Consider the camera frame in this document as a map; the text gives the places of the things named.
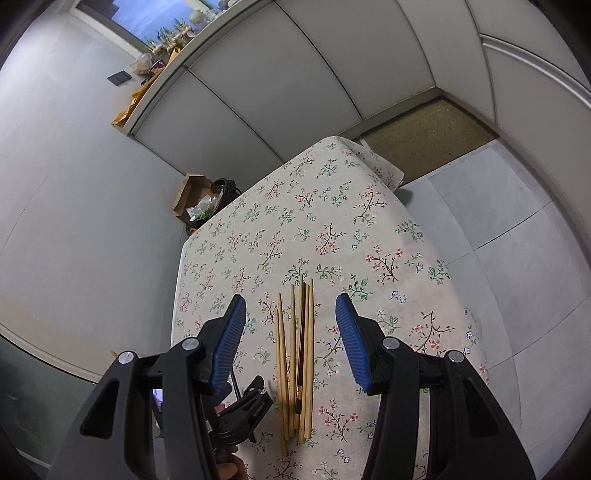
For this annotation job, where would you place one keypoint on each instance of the brown paper bags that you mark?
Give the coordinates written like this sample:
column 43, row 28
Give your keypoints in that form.
column 138, row 97

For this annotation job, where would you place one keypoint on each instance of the black trash bin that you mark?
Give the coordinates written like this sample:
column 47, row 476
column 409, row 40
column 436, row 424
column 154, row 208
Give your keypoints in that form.
column 226, row 189

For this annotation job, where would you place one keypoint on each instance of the sprouting green plants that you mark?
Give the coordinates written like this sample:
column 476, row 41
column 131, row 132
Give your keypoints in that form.
column 173, row 34

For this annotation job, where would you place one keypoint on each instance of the white kitchen cabinet row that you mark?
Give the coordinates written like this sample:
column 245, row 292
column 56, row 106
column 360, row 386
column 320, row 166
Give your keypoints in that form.
column 295, row 78

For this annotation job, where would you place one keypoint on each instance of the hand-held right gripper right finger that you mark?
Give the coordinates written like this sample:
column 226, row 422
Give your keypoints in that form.
column 351, row 341

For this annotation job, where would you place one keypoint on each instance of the clear plastic bag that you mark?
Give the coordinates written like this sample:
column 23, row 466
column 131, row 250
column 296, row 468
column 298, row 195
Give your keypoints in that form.
column 141, row 63

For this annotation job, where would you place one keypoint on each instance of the bundle of wooden chopsticks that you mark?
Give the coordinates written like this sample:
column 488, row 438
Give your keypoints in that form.
column 282, row 369

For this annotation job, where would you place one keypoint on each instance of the woven doormat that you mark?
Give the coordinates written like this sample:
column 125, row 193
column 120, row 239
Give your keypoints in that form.
column 429, row 134

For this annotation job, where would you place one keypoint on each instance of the brown cardboard box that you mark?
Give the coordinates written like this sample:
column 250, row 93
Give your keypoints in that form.
column 187, row 189

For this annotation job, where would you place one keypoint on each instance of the dark chopstick with gold band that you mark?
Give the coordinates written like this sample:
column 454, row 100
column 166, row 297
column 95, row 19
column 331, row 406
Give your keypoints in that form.
column 301, row 350

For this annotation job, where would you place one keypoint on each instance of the kitchen window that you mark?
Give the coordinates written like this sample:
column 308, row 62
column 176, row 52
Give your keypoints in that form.
column 147, row 16

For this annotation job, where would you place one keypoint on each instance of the person's left hand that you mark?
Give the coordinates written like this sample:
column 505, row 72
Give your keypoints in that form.
column 232, row 470

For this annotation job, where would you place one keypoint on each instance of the floral tablecloth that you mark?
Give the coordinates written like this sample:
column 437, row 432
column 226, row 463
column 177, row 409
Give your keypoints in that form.
column 323, row 217

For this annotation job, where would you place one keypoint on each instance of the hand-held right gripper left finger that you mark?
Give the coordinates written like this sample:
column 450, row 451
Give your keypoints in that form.
column 228, row 341

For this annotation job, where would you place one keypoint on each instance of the crumpled plastic waste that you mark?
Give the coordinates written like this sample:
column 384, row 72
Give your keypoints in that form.
column 203, row 207

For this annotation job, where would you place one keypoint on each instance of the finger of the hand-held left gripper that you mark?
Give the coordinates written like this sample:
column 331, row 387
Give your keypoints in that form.
column 251, row 390
column 244, row 417

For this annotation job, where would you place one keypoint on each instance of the dark wall switch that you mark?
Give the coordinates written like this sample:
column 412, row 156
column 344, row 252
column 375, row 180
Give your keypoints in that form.
column 118, row 77

